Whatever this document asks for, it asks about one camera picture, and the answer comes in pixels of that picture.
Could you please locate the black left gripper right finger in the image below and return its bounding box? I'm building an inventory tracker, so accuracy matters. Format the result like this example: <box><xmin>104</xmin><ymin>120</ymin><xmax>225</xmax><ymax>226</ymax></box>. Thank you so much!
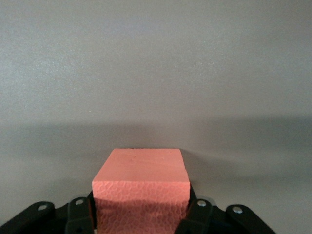
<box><xmin>176</xmin><ymin>187</ymin><xmax>277</xmax><ymax>234</ymax></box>

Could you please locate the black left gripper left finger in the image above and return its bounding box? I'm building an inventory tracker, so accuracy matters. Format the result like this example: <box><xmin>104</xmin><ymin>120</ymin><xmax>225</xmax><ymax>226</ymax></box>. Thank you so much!
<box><xmin>0</xmin><ymin>192</ymin><xmax>97</xmax><ymax>234</ymax></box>

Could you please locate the orange foam cube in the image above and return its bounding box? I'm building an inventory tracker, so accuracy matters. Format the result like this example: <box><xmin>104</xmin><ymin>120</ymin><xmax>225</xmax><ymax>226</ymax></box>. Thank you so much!
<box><xmin>92</xmin><ymin>147</ymin><xmax>191</xmax><ymax>234</ymax></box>

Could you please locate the brown table cover mat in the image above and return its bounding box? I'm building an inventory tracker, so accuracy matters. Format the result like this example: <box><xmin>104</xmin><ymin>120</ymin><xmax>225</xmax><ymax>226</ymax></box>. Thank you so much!
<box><xmin>0</xmin><ymin>0</ymin><xmax>312</xmax><ymax>234</ymax></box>

